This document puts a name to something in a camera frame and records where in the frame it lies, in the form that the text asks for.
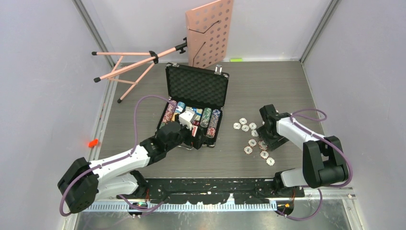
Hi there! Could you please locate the green white chip stack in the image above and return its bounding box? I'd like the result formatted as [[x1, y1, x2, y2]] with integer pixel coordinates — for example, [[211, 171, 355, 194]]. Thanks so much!
[[200, 107, 212, 128]]

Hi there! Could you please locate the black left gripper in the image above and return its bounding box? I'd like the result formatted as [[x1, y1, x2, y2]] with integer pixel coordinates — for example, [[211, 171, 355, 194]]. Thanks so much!
[[166, 114, 206, 151]]

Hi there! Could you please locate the blue playing card deck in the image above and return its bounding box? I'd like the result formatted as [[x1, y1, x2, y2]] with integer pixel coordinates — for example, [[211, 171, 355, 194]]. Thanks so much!
[[186, 106, 203, 122]]

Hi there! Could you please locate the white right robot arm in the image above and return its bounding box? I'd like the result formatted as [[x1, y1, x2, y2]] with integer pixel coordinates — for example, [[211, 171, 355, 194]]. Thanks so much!
[[257, 104, 352, 197]]

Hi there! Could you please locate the orange clip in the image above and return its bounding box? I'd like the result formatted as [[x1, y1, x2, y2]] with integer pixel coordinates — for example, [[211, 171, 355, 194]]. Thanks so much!
[[88, 139, 99, 148]]

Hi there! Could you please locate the red white chip stack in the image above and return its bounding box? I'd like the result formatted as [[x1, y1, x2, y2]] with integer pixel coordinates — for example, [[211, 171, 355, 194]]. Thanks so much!
[[161, 100, 177, 124]]

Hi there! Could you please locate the green tape piece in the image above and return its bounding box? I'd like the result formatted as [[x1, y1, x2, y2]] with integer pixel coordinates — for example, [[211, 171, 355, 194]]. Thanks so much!
[[230, 58, 244, 62]]

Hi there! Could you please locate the pink music stand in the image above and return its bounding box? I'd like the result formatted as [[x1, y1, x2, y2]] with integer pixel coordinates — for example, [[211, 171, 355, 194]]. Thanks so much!
[[92, 0, 234, 103]]

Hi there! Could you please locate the blue red chip stack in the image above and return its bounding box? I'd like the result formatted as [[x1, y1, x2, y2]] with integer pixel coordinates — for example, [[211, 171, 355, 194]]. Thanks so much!
[[206, 109, 221, 138]]

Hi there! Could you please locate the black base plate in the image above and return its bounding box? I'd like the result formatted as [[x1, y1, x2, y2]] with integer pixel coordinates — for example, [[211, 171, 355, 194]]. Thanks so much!
[[124, 178, 305, 205]]

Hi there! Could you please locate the red playing card deck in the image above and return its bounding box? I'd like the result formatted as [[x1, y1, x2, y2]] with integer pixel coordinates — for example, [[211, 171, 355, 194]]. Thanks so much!
[[192, 125, 199, 137]]

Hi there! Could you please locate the white poker chip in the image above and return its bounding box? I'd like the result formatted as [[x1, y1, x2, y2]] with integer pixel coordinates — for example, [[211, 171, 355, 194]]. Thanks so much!
[[241, 125, 250, 132], [239, 118, 247, 125], [251, 130, 259, 137], [266, 157, 275, 166], [249, 123, 257, 130], [233, 123, 241, 130]]

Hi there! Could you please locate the black poker set case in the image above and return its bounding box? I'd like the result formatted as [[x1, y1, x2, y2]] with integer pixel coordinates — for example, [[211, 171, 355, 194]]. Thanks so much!
[[141, 63, 229, 153]]

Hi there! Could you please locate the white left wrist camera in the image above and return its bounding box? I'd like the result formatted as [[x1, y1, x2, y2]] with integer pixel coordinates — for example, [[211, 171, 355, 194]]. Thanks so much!
[[179, 109, 196, 130]]

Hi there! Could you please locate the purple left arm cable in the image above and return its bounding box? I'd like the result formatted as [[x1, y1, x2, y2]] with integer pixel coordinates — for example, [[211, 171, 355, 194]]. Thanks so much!
[[60, 95, 178, 218]]

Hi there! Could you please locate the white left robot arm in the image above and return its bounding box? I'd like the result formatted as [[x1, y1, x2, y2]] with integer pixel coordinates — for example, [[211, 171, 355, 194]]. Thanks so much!
[[57, 122, 208, 217]]

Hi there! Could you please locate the blue yellow chip stack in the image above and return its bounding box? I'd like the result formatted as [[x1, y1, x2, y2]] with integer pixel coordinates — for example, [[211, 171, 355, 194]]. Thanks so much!
[[171, 102, 186, 121]]

